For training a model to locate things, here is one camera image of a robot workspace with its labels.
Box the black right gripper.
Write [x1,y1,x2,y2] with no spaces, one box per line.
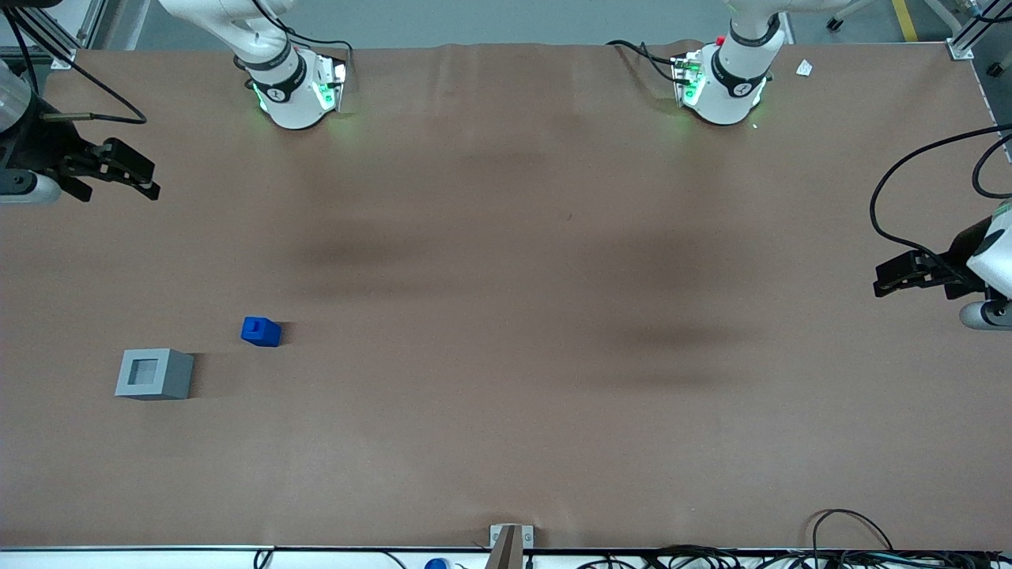
[0,119,161,203]

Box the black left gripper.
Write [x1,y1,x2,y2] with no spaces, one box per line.
[873,215,995,302]

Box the blue plastic insert part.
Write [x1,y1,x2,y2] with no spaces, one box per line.
[240,316,283,348]

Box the gray square base block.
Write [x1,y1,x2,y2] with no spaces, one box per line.
[115,349,194,401]

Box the brown table cover sheet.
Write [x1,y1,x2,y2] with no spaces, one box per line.
[0,40,1012,552]

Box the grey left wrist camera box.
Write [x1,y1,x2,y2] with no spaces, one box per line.
[959,299,1012,331]

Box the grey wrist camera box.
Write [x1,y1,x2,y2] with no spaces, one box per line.
[0,170,62,205]
[959,299,1012,331]

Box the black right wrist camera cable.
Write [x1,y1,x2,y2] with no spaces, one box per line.
[0,12,149,126]

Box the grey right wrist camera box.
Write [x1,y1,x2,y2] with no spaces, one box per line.
[0,170,62,205]

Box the long black left wrist cable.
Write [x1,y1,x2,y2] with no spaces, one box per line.
[869,124,1012,277]

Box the short black left wrist cable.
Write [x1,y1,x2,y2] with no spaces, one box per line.
[972,133,1012,200]

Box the aluminium frame profile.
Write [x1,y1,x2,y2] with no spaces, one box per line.
[945,0,1012,62]
[46,0,108,72]

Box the black looped cable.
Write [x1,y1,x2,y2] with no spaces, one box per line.
[810,508,896,554]

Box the thin black arm base cable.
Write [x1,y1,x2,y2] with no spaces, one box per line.
[606,38,690,85]
[250,0,355,84]

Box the tangled black cable bundle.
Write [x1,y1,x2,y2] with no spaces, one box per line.
[581,543,1012,569]

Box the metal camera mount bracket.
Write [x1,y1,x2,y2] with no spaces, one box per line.
[485,523,535,569]

